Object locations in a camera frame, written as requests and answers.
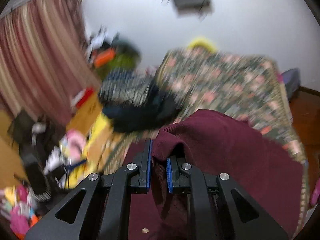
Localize maroon button shirt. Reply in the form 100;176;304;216
122;108;304;240

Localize dark blue folded clothes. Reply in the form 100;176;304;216
102;85;181;133

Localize patterned navy folded cloth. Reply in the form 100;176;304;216
98;69;155;107

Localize red box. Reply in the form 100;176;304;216
71;87;95;109

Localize floral bed cover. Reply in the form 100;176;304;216
102;48;311;230

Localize green storage box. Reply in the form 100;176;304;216
94;53;140;80

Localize orange box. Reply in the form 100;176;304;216
93;48;116;68

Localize grey cloth pile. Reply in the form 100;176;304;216
110;39;141;62

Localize yellow headboard object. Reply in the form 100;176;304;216
188;37;218;53

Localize striped pink curtain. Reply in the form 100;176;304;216
1;0;100;125

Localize grey purple backpack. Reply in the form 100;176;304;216
281;68;300;101

